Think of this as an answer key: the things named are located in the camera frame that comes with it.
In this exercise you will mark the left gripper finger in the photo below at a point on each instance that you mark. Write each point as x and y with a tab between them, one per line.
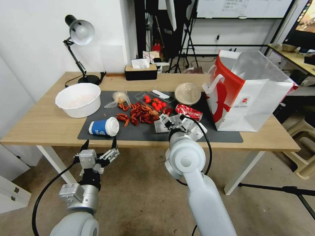
83	148
112	154

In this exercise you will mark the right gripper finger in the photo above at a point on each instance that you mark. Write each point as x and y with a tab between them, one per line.
164	121
188	124

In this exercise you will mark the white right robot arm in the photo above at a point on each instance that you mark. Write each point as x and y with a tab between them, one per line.
187	161

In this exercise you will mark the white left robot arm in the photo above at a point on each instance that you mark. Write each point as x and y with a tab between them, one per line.
73	225

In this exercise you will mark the clear plastic takeout box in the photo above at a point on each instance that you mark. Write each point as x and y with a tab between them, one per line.
157	102

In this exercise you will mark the bun in clear bag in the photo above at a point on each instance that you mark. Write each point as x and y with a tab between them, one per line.
119	98

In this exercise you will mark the black tissue box wooden lid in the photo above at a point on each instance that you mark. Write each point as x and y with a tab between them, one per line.
140	73

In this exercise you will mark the red white delivery bag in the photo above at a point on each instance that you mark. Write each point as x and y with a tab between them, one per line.
246	98

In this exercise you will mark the cardboard box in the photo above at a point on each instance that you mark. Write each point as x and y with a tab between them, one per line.
152	56

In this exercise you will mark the red cola can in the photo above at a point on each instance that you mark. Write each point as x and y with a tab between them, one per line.
188	111

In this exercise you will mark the red crayfish pile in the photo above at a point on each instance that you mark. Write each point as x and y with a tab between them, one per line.
142	114

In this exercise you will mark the blue paper coffee cup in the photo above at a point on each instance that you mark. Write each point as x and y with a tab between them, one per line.
102	127

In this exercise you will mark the dark grey table mat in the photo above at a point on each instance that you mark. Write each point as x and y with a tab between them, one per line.
137	134

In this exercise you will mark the brown paper bowl clear lid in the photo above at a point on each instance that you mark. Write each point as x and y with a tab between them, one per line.
187	93

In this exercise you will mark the single red crayfish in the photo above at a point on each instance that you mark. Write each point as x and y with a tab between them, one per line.
123	118

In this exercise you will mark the small red crayfish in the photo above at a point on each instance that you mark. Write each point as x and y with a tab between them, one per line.
124	107

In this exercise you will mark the wooden table white legs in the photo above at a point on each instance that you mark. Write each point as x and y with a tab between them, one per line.
44	123

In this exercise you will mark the large white plastic bowl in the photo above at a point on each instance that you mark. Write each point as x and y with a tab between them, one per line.
78	100

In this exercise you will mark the white tissue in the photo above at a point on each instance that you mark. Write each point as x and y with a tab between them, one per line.
140	63

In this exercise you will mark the black lamp plug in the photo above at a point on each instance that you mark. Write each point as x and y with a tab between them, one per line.
102	75

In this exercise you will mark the white cabinet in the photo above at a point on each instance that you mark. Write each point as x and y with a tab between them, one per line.
12	182

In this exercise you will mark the black tripod stand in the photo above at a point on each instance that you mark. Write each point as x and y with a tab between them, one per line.
188	41

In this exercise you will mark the white softbox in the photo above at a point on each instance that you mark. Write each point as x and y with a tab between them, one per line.
171	13

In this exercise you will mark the beige plastic stool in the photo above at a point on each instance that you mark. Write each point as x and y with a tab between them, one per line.
301	147

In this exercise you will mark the black stand leg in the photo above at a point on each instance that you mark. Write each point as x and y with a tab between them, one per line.
283	190

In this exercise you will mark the black silver desk lamp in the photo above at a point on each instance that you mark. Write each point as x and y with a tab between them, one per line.
82	32

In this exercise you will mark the wooden side table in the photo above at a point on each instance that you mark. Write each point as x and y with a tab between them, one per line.
292	57

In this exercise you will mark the whiteboard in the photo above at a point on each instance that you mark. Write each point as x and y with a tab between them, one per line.
246	8

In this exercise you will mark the black framed monitor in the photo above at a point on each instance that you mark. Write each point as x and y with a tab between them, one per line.
304	22

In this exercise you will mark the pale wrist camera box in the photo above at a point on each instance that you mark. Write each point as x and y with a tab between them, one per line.
87	158
177	120

